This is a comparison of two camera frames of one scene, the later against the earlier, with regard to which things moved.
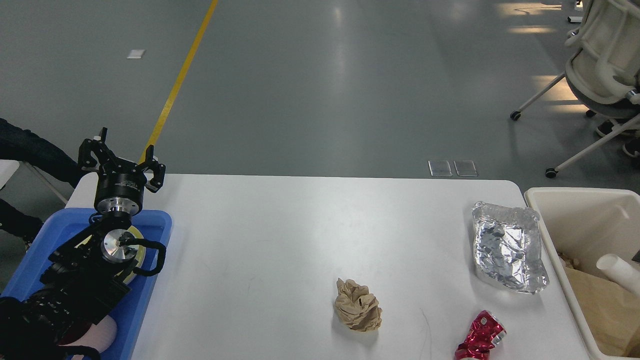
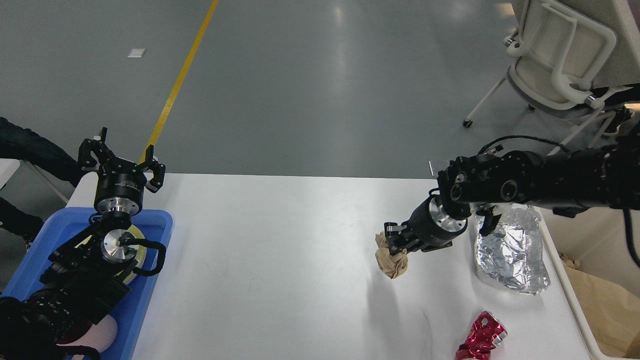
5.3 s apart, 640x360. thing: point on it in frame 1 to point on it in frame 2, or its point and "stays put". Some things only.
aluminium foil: x=507 y=247 stays put
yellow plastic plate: x=141 y=252 stays put
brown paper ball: x=357 y=307 to x=393 y=266
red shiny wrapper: x=486 y=332 stays put
